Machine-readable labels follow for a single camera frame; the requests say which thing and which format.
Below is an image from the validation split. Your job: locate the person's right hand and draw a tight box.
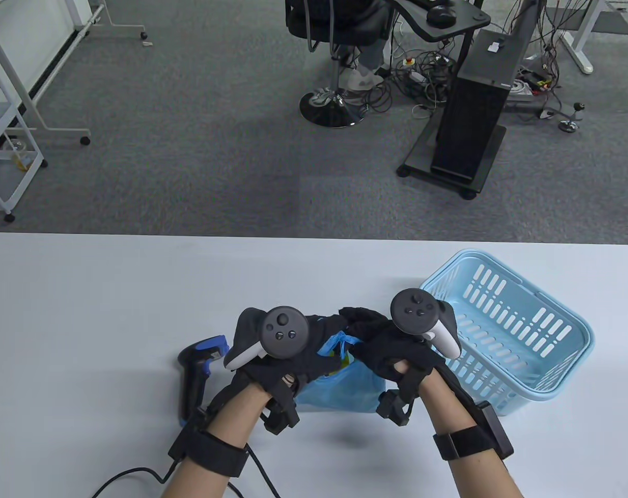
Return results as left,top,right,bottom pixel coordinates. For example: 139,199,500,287
339,306,450,403

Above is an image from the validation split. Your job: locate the person's left hand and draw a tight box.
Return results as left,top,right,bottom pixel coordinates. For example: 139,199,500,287
233,307,357,405

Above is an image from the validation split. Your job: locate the blue plastic bag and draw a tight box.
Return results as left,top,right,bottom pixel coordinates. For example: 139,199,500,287
295,332,388,414

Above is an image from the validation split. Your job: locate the light blue plastic basket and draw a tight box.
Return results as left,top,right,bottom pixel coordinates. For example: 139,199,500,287
420,249,596,417

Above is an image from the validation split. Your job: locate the black and blue barcode scanner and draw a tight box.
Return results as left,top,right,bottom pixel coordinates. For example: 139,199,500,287
177,335,230,427

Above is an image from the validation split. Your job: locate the person's left forearm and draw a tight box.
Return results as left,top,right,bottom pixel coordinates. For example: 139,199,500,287
160,383,274,498

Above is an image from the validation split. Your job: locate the person's right forearm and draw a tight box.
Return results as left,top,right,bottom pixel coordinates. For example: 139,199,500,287
419,367,525,498

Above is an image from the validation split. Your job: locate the dark grey left hand controller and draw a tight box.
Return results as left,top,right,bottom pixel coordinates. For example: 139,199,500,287
224,306,311,372

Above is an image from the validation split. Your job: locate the dark grey hand controller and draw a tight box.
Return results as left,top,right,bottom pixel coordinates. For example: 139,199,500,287
390,288,463,360
224,306,311,372

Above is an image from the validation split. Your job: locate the dark grey right hand controller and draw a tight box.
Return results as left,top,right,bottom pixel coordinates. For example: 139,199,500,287
390,288,463,360

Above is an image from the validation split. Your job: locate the black wheeled stand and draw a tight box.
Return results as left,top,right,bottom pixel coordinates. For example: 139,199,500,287
397,0,548,201

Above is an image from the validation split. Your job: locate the black office chair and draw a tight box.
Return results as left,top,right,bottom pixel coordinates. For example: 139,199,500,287
284,0,397,129

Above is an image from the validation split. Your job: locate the black computer tower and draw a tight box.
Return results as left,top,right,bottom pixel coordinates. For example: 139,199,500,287
430,29,527,183

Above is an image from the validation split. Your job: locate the small black tripod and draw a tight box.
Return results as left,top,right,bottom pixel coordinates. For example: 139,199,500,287
559,102,586,133

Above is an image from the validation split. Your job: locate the black computer mouse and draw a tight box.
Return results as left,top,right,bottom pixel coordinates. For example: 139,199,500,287
426,4,457,28

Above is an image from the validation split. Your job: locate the black desk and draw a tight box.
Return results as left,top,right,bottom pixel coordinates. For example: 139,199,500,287
394,0,492,71

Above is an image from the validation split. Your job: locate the white desk leg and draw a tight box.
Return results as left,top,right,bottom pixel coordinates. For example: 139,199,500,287
545,0,607,74

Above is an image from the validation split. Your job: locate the small clear container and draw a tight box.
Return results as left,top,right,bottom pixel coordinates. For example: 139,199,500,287
5,137,35,172

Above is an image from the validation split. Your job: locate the white shelf cart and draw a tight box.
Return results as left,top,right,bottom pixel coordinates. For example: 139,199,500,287
0,39,49,224

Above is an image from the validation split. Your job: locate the dark floor mat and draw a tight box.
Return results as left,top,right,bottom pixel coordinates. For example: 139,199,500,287
590,9,628,35

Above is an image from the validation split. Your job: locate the whiteboard on white stand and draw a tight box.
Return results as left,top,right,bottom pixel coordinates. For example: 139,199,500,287
0,0,148,147

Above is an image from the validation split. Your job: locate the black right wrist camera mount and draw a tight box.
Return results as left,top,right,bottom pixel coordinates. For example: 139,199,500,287
432,400,515,462

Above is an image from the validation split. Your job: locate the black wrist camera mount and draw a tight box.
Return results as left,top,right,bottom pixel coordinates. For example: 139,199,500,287
168,407,250,478
432,400,515,462

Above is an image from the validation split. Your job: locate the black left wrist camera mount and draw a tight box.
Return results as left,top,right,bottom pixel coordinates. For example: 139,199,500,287
168,407,250,478

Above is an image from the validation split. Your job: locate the black scanner cable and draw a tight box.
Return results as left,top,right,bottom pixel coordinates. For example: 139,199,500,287
90,461,178,498

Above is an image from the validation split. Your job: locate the tangle of floor cables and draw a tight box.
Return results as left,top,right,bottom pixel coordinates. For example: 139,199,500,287
368,48,458,116

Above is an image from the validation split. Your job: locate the tangle of hanging cables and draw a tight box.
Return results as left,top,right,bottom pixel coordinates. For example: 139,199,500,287
500,0,587,112

